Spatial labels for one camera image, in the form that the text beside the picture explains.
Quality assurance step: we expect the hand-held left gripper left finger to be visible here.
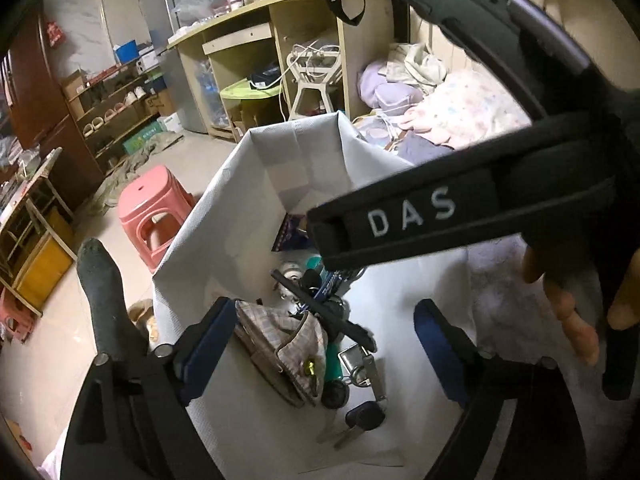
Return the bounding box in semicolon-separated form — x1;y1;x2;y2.
60;297;239;480

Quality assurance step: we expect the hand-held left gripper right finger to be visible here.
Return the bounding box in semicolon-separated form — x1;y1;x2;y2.
413;298;587;480

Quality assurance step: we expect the plaid cloth pouch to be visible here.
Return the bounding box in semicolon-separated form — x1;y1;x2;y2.
235;300;332;409

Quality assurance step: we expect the black head key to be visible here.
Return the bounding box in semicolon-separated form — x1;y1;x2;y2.
317;400;389;449

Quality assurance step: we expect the white storage box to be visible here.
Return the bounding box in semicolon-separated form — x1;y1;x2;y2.
150;110;501;477

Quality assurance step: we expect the person's right hand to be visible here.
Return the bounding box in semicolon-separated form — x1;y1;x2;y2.
521;245;640;367

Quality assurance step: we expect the tan slipper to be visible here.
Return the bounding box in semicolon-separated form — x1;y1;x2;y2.
127;299;162;344

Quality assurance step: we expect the silver padlock with key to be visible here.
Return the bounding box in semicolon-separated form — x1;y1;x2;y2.
339;346;388;402

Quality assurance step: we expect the floral pillow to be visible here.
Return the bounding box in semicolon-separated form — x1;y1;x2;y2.
400;70;534;149

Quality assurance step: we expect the teal plastic tube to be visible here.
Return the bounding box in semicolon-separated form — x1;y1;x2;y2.
324;330;347;382

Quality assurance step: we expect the black round cap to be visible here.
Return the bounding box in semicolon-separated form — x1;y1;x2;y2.
321;382;349;409

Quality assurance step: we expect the person's leg in dark sock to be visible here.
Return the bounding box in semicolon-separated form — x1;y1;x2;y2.
76;238;152;362

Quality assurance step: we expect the black pen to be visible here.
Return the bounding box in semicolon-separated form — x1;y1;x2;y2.
271;269;377;352

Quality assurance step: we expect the purple pillow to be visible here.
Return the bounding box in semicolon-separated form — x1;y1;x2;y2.
357;60;422;109

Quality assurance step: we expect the purple snack packet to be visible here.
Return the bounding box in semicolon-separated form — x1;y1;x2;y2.
271;214;314;254

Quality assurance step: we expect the white crumpled cloth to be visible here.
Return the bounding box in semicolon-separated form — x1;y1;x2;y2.
385;42;449;97

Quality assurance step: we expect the pink plastic stool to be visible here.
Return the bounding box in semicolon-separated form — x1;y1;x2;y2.
118;165;197;274

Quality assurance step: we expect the white plastic stool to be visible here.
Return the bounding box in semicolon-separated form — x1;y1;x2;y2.
287;42;347;122

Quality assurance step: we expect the small table with yellow panel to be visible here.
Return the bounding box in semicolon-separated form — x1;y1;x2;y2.
0;147;77;317

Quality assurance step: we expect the grey floor rag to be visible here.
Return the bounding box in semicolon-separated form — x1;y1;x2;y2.
92;130;184;212

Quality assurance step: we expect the red plastic stool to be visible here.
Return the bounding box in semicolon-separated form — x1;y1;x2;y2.
0;287;37;344

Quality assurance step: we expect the green cardboard box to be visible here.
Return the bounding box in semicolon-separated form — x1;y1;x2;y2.
122;127;164;157

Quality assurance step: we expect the green plastic basin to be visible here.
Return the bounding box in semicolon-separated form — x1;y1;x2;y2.
220;80;284;104

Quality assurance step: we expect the beige wooden desk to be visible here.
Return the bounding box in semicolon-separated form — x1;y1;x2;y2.
167;0;402;142

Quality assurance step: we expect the brown cardboard box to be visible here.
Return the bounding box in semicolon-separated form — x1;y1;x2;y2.
145;92;177;117

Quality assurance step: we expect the wooden shoe rack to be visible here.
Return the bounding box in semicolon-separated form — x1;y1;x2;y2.
62;57;162;162

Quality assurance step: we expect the pack of water bottles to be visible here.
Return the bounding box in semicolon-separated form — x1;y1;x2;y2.
195;60;224;127

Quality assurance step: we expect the brown wooden wardrobe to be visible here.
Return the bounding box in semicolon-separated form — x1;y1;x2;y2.
0;5;104;212

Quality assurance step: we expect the blue box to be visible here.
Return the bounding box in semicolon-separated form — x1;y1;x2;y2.
114;40;141;66

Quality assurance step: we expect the white plastic bag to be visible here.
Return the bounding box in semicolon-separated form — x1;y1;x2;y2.
172;0;217;22

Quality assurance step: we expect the blue patterned strap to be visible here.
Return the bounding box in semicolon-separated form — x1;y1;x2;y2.
300;267;367;306

